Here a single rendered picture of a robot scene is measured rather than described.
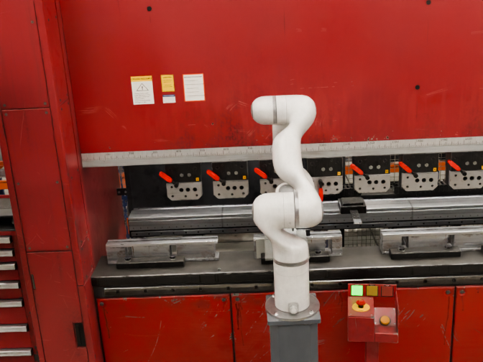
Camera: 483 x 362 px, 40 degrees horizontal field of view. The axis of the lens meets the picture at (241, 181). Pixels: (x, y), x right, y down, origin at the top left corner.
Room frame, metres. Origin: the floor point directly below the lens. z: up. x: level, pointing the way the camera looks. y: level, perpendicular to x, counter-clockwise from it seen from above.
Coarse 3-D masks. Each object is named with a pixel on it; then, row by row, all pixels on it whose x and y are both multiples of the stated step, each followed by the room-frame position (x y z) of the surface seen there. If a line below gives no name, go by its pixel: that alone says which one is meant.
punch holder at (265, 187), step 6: (264, 162) 2.64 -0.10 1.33; (270, 162) 2.64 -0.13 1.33; (264, 168) 2.64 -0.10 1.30; (270, 168) 2.64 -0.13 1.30; (270, 174) 2.64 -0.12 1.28; (276, 174) 2.64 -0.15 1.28; (264, 180) 2.64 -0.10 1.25; (276, 180) 2.64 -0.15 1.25; (282, 180) 2.63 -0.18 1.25; (264, 186) 2.64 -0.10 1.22; (270, 186) 2.64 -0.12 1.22; (276, 186) 2.65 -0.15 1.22; (264, 192) 2.64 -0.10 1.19; (270, 192) 2.64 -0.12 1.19
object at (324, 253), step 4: (312, 252) 2.63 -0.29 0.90; (324, 252) 2.62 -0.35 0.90; (328, 252) 2.62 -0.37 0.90; (264, 256) 2.61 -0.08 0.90; (312, 256) 2.59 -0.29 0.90; (316, 256) 2.59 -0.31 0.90; (320, 256) 2.59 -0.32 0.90; (324, 256) 2.59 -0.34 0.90; (328, 256) 2.59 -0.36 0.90; (264, 260) 2.60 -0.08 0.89; (272, 260) 2.60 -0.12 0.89; (312, 260) 2.59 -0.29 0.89; (316, 260) 2.59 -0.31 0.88; (320, 260) 2.59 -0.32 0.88; (324, 260) 2.59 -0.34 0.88; (328, 260) 2.59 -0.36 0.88
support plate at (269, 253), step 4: (296, 232) 2.64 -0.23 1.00; (300, 232) 2.64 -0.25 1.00; (304, 232) 2.64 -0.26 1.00; (264, 236) 2.61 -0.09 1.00; (300, 236) 2.59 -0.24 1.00; (304, 236) 2.59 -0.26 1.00; (264, 240) 2.58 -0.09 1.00; (268, 240) 2.57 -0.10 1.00; (264, 244) 2.54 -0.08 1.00; (268, 244) 2.53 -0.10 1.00; (268, 248) 2.50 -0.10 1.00; (268, 252) 2.46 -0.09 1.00; (272, 252) 2.45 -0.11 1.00; (308, 252) 2.44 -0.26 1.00; (268, 256) 2.42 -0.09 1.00; (272, 256) 2.41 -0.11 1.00; (308, 256) 2.40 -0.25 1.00; (268, 260) 2.40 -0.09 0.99
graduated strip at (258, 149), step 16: (304, 144) 2.64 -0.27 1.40; (320, 144) 2.63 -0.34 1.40; (336, 144) 2.63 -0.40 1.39; (352, 144) 2.63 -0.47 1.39; (368, 144) 2.62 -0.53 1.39; (384, 144) 2.62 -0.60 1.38; (400, 144) 2.62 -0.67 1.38; (416, 144) 2.62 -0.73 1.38; (432, 144) 2.61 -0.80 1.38; (448, 144) 2.61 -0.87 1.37
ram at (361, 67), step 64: (64, 0) 2.67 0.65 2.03; (128, 0) 2.66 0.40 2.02; (192, 0) 2.65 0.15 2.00; (256, 0) 2.64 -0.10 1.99; (320, 0) 2.63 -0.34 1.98; (384, 0) 2.62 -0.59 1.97; (448, 0) 2.61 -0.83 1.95; (128, 64) 2.66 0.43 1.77; (192, 64) 2.65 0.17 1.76; (256, 64) 2.64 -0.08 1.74; (320, 64) 2.63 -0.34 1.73; (384, 64) 2.62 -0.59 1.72; (448, 64) 2.61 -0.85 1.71; (128, 128) 2.67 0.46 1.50; (192, 128) 2.65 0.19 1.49; (256, 128) 2.64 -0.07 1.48; (320, 128) 2.63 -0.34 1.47; (384, 128) 2.62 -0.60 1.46; (448, 128) 2.61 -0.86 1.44
